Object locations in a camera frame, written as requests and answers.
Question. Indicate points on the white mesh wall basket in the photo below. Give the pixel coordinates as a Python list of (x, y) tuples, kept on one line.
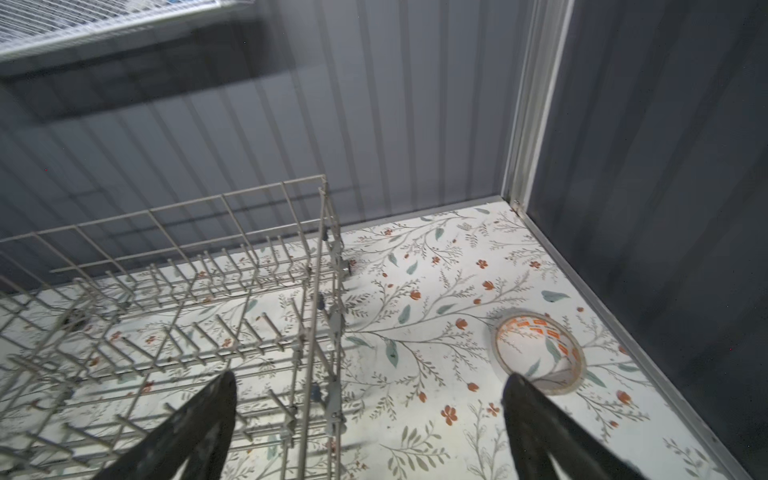
[(33, 27)]

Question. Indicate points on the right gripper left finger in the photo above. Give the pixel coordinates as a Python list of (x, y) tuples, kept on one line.
[(194, 440)]

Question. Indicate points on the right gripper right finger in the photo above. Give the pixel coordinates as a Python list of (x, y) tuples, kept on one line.
[(541, 435)]

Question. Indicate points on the grey wire dish rack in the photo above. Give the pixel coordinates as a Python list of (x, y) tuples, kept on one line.
[(109, 326)]

